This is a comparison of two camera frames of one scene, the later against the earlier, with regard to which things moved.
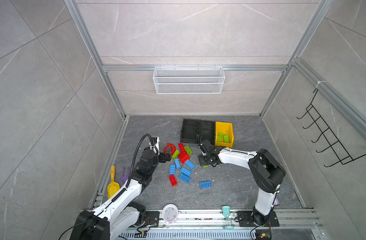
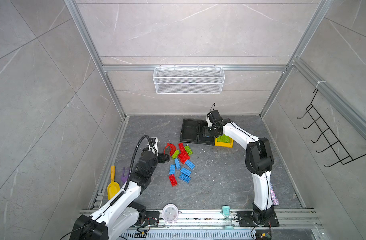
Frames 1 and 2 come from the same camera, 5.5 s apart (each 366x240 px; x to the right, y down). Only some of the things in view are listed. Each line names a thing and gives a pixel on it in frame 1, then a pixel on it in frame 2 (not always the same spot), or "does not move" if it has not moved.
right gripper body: [204, 160] to [211, 129]
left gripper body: [160, 158] does not move
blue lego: [185, 171] does not move
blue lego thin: [177, 163] does not move
